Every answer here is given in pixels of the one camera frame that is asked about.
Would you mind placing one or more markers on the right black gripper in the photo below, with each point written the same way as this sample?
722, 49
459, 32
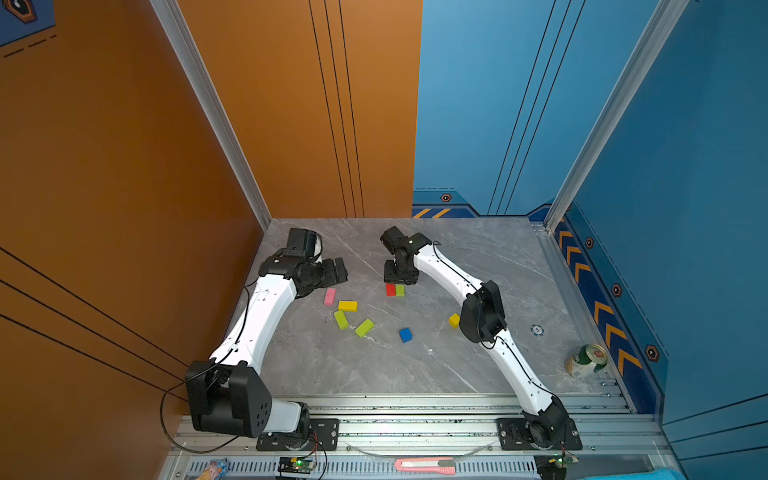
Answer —
410, 279

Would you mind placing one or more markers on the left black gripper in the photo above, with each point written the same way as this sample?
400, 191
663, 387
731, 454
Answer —
330, 277

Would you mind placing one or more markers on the yellow long wood block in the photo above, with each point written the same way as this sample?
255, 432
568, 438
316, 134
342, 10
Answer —
348, 306

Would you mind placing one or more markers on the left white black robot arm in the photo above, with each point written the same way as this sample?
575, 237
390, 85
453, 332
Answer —
225, 393

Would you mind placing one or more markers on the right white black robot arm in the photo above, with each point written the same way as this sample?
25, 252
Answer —
482, 321

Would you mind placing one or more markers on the pink wood block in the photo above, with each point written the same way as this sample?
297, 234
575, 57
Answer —
330, 296

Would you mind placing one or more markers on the blue wood block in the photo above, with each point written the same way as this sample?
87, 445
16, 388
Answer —
405, 335

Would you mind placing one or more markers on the yellow cube block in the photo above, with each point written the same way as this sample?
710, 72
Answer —
454, 320

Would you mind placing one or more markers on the green circuit board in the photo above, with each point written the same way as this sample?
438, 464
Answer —
295, 467

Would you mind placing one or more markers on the pink utility knife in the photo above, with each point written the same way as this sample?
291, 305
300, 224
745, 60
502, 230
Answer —
432, 465

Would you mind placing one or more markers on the colourful snack wrapper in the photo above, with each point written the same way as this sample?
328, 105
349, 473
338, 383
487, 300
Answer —
214, 470

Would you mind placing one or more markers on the right small circuit board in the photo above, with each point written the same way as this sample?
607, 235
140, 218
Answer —
564, 461

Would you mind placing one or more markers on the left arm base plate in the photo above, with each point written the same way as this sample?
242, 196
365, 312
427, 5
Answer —
325, 431

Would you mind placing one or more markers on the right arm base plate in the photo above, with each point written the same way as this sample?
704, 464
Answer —
513, 435

